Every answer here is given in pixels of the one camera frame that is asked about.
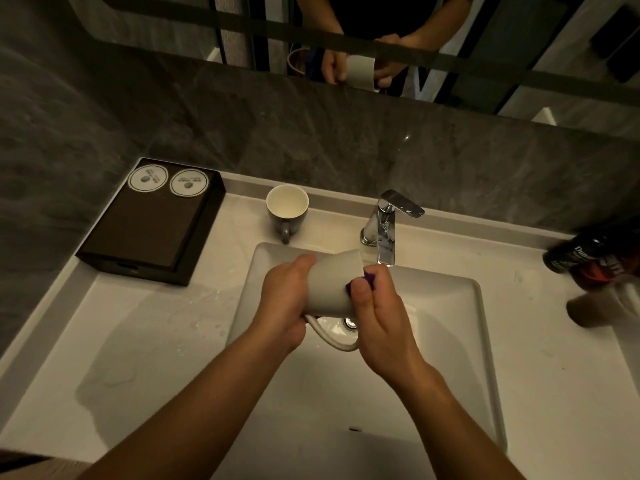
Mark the person's left hand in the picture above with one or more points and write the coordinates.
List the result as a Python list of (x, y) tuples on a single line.
[(278, 304)]

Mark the person's right hand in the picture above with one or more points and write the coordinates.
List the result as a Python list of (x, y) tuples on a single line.
[(384, 329)]

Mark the person's left thumb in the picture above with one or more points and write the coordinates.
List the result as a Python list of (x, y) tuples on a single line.
[(301, 265)]

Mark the person's right thumb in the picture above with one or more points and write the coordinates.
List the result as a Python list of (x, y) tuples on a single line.
[(360, 302)]

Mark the purple sponge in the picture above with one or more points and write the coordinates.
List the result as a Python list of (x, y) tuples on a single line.
[(369, 278)]

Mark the grey mug with white inside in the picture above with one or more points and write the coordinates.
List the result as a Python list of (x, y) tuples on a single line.
[(286, 204), (330, 284)]

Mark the person's right forearm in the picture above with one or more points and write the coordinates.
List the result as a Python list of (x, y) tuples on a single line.
[(457, 424)]

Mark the person's left forearm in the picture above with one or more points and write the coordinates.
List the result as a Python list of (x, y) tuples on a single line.
[(200, 414)]

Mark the chrome sink drain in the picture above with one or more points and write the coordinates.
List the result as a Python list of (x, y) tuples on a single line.
[(350, 324)]

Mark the chrome faucet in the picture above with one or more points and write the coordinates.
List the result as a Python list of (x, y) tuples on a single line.
[(386, 229)]

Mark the white sink basin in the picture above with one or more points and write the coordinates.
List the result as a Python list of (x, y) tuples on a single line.
[(435, 344)]

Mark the round white paper coaster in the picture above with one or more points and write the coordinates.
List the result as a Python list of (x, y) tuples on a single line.
[(188, 183), (147, 178)]

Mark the dark brown tray box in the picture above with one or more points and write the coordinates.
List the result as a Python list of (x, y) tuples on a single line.
[(145, 229)]

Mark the black bottle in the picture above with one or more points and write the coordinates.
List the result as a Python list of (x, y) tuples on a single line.
[(570, 254)]

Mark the red-brown bottle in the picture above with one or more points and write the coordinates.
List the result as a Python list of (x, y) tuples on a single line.
[(612, 272)]

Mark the wall mirror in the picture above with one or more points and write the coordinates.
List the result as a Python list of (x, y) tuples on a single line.
[(500, 49)]

